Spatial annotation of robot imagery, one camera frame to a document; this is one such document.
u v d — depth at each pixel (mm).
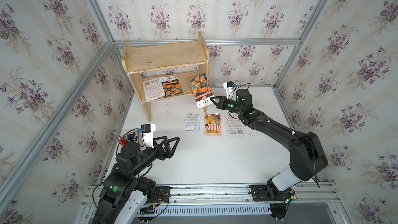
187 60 744
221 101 720
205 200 728
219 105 724
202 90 823
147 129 573
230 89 745
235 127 964
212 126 978
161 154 550
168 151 556
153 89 902
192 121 1005
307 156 465
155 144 556
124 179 467
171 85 907
